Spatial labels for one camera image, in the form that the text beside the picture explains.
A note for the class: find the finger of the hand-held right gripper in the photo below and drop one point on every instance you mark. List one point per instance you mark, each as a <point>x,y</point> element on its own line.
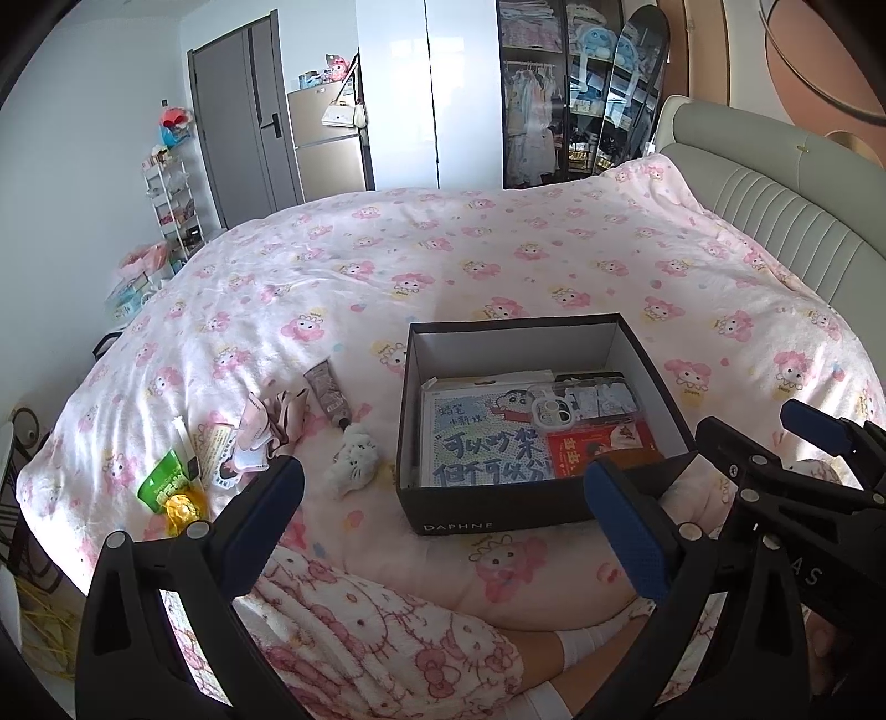
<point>817,422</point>
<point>747,464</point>

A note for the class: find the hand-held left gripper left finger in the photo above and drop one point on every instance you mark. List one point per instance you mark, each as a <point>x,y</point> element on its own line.
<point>270,526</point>

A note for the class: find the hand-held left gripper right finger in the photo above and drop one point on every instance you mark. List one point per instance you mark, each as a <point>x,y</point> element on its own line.
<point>623,533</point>

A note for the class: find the brown wooden comb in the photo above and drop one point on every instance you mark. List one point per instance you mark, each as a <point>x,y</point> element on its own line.
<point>637,458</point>

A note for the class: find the yellow foil wrapper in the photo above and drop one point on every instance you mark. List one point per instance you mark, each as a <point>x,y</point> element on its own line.
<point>183,512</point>

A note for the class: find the red printed card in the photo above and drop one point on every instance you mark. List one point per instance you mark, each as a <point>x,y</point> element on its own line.
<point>588,443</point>

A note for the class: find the green snack packet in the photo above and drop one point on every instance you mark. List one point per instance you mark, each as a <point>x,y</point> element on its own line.
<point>166,478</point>

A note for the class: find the clear cartoon phone case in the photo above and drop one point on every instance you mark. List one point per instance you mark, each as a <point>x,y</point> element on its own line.
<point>588,401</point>

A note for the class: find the black cardboard box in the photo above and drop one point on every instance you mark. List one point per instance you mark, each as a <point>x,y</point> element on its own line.
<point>484,512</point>

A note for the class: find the brown cream tube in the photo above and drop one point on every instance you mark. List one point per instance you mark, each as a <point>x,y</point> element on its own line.
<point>329,391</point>

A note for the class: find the cartoon picture board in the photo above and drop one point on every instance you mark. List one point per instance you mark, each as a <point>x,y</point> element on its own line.
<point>471,443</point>

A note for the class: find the white plastic package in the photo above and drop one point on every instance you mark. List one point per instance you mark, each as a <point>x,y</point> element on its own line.
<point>471,382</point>

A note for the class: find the white paper tag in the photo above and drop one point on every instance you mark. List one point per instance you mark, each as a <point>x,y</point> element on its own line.
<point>250,458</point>

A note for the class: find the tan photo card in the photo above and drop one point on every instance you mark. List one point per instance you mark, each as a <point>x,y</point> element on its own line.
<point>220,453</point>

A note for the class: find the white plush cat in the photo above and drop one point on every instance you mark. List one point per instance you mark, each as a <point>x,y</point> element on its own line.
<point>353,460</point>

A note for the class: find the pink fabric item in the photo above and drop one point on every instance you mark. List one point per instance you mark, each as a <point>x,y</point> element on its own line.
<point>277,415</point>

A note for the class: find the person's pink pajama leg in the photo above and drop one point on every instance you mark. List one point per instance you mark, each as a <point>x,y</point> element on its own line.
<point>346,637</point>

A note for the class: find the small black object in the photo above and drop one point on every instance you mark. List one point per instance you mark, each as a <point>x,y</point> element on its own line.
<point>104,344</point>

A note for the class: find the beige padded headboard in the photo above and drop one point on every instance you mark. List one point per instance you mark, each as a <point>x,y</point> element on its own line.
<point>761,180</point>

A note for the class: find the pile of pink blue boxes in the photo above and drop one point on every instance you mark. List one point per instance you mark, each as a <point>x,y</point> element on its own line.
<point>138,284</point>

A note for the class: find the pink printed blanket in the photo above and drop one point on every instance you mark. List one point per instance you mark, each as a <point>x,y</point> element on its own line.
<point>484,242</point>

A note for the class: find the white shelf rack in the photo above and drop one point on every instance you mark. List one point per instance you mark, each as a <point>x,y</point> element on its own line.
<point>173,201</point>

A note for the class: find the beige refrigerator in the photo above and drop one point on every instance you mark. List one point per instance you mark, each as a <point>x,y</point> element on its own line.
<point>329,159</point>

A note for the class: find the grey door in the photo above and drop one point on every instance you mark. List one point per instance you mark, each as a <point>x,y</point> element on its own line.
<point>235,124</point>

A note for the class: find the red plush toy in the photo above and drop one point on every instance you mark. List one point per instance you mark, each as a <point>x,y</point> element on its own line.
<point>174,123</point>

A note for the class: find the dark glass-door wardrobe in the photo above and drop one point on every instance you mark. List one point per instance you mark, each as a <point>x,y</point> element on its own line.
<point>540,104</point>

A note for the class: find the white handbag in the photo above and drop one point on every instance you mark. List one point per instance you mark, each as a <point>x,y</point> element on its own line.
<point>339,116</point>

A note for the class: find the black skateboard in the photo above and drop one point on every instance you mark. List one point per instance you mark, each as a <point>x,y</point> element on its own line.
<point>647,41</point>

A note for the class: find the blue plush toy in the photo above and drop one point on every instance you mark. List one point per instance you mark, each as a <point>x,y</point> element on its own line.
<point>596,41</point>

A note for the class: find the small boxes on refrigerator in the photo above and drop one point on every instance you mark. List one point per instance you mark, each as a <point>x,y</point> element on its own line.
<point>311,79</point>

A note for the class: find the pink plush toy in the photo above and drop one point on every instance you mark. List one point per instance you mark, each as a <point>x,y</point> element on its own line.
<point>338,68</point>

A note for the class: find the white wardrobe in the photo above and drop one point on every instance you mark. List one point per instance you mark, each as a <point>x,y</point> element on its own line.
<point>429,90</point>

